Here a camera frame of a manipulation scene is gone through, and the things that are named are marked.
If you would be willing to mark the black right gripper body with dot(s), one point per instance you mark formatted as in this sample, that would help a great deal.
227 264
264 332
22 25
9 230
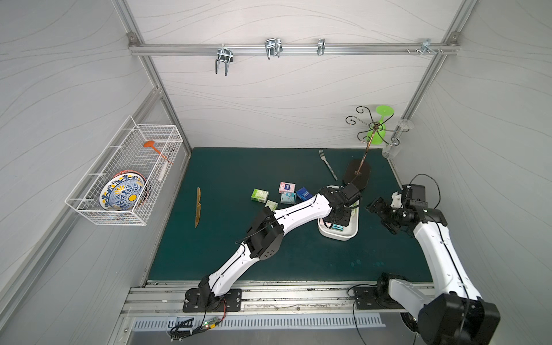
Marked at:
384 211

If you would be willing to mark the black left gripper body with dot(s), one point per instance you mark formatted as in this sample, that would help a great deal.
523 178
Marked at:
341 214

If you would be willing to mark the dark blue tissue pack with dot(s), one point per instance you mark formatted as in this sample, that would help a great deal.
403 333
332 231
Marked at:
304 194

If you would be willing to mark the pink tissue pack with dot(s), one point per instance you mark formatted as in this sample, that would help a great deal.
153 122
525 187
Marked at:
286 187

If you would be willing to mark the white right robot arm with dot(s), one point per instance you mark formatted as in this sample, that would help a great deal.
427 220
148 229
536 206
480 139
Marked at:
457 314

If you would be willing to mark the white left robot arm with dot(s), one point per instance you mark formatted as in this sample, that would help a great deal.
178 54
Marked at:
262 241

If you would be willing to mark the white plastic storage box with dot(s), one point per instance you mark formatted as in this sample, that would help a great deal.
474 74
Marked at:
348 232

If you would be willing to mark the black metal cup tree stand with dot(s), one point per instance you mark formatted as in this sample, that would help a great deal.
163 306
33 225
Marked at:
358 171

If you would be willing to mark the silver metal fork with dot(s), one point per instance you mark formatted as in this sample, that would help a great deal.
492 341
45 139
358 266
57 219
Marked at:
324 159

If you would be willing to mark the clear plastic goblet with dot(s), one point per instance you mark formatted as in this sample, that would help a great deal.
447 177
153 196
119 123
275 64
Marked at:
392 149

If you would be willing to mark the green plastic goblet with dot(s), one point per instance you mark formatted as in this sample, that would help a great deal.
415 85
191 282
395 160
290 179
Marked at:
377 131

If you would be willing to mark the yellow wooden knife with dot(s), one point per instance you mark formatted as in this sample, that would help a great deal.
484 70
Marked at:
198 207

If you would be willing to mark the metal double hook middle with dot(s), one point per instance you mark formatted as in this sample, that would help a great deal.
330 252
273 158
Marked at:
273 48

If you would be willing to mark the metal double hook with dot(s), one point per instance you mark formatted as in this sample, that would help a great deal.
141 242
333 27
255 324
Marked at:
273 48
224 58

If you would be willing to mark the metal double hook left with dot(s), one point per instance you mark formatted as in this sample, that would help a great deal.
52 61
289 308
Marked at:
224 58

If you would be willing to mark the blue yellow patterned plate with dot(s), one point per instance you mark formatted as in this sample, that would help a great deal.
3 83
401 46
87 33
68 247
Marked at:
122 192

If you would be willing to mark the white slotted cable duct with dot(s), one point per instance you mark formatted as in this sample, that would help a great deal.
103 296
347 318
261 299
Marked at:
266 322

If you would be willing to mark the aluminium crossbar rail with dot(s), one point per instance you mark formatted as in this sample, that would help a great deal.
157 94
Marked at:
289 49

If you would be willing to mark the metal bracket hook right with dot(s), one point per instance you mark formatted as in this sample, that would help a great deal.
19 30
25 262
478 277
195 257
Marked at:
425 49

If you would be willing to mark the orange handled utensil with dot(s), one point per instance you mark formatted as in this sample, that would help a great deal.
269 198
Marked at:
151 144

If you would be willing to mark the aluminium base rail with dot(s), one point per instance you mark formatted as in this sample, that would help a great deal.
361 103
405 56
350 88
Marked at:
166 298

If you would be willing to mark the white wire basket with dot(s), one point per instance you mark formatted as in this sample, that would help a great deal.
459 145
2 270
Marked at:
126 152

